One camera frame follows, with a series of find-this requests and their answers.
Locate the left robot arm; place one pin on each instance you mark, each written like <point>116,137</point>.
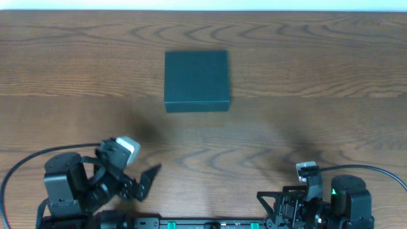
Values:
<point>78,186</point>

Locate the dark green box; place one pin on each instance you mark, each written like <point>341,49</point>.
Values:
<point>197,81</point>

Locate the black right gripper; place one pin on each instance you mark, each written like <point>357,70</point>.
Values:
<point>280,207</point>

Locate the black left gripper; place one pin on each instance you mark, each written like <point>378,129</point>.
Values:
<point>128,185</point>

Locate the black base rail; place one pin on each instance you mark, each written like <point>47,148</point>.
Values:
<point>203,223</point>

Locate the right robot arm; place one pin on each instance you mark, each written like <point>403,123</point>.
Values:
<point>350,203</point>

